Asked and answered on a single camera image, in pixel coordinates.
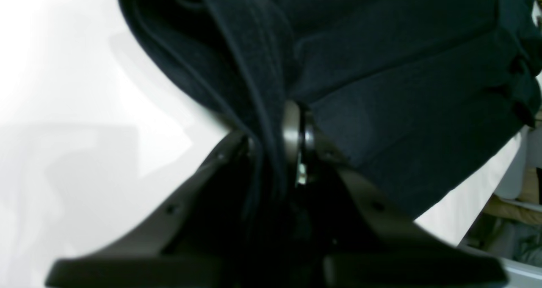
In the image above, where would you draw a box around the black T-shirt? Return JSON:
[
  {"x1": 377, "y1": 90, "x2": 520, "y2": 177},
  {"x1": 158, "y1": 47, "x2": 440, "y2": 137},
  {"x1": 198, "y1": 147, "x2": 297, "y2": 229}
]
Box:
[{"x1": 119, "y1": 0, "x2": 541, "y2": 217}]

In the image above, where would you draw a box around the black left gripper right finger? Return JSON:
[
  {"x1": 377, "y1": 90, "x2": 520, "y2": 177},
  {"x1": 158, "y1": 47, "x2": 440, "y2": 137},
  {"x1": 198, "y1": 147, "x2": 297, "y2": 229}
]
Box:
[{"x1": 282, "y1": 101, "x2": 509, "y2": 288}]

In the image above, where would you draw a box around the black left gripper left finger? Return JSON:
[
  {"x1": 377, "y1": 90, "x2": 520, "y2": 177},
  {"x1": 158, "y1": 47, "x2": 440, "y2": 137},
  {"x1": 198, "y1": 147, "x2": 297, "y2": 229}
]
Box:
[{"x1": 46, "y1": 130, "x2": 252, "y2": 288}]

